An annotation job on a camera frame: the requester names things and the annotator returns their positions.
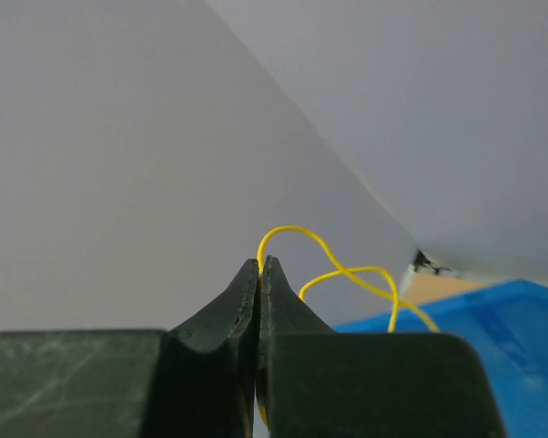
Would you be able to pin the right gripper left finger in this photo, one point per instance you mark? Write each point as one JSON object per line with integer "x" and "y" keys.
{"x": 195, "y": 380}

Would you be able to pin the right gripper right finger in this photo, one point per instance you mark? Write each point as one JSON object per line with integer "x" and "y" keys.
{"x": 313, "y": 381}

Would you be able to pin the small blue bin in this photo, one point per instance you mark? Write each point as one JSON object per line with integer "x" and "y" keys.
{"x": 507, "y": 325}

